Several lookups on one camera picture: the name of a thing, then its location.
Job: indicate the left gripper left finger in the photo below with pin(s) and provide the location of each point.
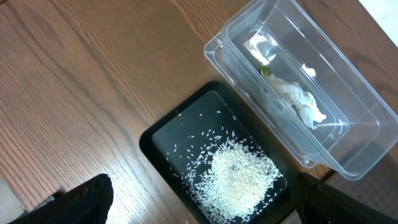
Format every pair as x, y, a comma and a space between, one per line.
89, 203

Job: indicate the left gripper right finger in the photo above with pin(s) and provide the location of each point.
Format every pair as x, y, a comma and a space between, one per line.
318, 202

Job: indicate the pile of white rice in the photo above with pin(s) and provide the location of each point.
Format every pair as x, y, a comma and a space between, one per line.
220, 166

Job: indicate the white tissue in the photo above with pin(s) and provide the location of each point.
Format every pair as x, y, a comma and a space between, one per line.
300, 103

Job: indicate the yellow green snack wrapper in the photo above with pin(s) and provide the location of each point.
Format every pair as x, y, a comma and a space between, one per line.
263, 70

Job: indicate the dark brown serving tray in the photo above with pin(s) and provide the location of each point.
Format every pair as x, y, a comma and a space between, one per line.
377, 189

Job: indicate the clear plastic bin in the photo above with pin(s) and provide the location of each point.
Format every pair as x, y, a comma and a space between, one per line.
359, 127

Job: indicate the black plastic tray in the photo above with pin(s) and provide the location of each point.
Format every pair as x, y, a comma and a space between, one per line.
209, 98

